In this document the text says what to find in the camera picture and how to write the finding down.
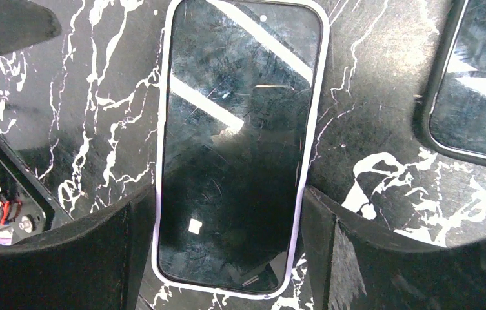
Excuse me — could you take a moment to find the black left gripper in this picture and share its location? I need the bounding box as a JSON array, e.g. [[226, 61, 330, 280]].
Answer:
[[0, 136, 72, 246]]

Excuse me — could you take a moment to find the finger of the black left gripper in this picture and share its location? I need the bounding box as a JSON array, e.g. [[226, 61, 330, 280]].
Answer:
[[0, 1, 61, 56]]

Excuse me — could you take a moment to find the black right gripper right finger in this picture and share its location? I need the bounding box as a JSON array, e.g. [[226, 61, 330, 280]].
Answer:
[[300, 186, 486, 309]]

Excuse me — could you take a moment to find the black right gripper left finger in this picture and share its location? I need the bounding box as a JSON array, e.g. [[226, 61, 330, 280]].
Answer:
[[0, 187, 156, 309]]

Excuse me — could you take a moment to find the lavender phone case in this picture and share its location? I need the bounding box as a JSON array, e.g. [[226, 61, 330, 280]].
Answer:
[[151, 0, 331, 300]]

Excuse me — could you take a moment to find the black smartphone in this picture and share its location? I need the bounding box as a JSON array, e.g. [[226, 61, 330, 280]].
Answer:
[[158, 0, 323, 295], [412, 1, 486, 166]]

